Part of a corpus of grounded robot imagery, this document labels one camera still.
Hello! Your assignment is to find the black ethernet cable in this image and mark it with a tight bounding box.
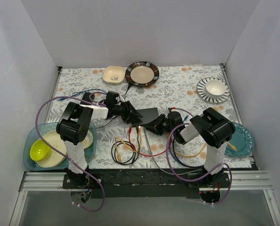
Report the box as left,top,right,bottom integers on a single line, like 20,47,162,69
111,128,142,166

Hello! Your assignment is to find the floral patterned tablecloth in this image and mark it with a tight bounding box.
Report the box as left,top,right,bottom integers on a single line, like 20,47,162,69
54,65,239,169

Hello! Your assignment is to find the cream square panda dish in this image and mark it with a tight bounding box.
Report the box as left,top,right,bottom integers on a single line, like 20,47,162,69
103,66,125,85

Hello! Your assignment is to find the daisy patterned glass bowl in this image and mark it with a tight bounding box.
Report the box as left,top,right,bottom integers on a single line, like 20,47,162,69
83,130,93,149

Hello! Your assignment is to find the teal scalloped plate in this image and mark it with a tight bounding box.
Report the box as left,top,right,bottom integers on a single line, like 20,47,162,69
225,122,255,158

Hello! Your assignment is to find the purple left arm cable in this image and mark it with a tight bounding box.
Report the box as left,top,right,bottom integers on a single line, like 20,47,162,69
35,91,106,212

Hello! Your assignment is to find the blue striped white plate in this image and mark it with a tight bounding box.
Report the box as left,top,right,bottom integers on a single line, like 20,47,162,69
197,77,231,104

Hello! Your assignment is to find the aluminium frame rail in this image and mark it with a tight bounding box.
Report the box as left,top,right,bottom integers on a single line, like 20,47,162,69
19,170,272,191

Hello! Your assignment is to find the cream plate in tray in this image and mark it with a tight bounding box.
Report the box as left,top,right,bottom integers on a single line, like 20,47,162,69
36,130,67,168

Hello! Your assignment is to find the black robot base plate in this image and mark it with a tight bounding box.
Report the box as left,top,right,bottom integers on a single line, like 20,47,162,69
62,168,234,199

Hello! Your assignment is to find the grey ethernet cable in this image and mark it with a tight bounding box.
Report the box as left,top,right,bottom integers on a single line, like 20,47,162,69
143,128,202,176

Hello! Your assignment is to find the red ethernet cable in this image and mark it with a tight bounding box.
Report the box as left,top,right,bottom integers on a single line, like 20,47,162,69
128,127,169,157

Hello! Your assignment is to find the teal transparent plastic tray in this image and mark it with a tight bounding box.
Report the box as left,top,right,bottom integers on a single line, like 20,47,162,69
23,122,97,171

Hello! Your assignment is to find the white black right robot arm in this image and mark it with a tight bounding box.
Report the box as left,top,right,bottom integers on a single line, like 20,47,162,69
144,107,236,187

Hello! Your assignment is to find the lime green bowl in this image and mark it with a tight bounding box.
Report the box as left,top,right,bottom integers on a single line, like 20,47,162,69
30,139,51,161

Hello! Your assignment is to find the black power adapter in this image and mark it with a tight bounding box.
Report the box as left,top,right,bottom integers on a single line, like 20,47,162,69
82,92,95,102

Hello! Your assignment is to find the dark grey network switch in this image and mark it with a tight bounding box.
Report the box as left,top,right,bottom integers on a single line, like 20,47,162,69
132,107,159,126

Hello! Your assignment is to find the dark rimmed beige plate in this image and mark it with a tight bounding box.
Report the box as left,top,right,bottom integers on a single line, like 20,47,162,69
125,61,160,88

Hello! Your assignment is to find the small white bowl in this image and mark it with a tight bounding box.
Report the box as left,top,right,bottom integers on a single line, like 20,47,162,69
205,80,226,97

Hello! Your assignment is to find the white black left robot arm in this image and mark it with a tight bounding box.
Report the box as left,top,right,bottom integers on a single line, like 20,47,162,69
56,91,143,188

